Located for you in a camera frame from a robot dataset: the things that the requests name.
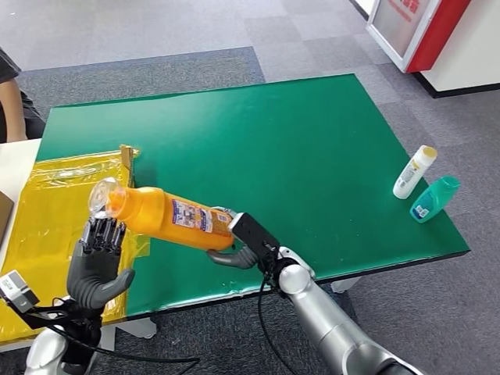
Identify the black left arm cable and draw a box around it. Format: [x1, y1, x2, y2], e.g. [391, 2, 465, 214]
[36, 305, 201, 375]

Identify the orange bottle with clear cap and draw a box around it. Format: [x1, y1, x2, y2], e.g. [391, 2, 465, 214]
[87, 177, 235, 252]

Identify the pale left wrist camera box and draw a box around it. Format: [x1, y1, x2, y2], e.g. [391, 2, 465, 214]
[0, 270, 41, 315]

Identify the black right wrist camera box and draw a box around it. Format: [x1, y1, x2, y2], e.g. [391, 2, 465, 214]
[229, 212, 281, 265]

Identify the white side table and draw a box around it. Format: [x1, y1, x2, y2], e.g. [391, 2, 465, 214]
[0, 137, 42, 270]

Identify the red and white sign stand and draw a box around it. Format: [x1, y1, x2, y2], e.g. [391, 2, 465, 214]
[366, 0, 472, 74]

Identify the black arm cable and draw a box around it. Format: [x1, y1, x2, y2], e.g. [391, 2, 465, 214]
[256, 269, 302, 375]
[36, 305, 201, 375]

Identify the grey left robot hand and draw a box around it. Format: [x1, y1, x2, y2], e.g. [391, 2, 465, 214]
[66, 217, 137, 312]

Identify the yellow taped cardboard box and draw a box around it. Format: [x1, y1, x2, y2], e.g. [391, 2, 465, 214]
[0, 145, 152, 345]

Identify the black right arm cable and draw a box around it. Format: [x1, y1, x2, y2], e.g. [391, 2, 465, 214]
[256, 269, 302, 375]

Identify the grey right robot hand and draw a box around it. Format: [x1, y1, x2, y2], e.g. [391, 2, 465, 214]
[206, 205, 259, 271]

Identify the white table foot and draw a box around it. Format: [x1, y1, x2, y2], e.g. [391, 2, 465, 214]
[99, 316, 158, 354]
[330, 277, 363, 295]

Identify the green table mat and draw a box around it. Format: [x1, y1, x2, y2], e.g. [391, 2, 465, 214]
[35, 73, 471, 318]

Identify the person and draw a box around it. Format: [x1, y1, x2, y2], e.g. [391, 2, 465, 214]
[0, 46, 46, 145]

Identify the white bottle with yellow cap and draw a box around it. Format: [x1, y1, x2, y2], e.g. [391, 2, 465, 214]
[393, 145, 439, 201]

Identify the teal translucent bottle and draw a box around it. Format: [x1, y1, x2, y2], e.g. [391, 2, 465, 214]
[410, 176, 462, 225]

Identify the brown cardboard piece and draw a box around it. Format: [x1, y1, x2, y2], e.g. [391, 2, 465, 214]
[0, 190, 15, 248]

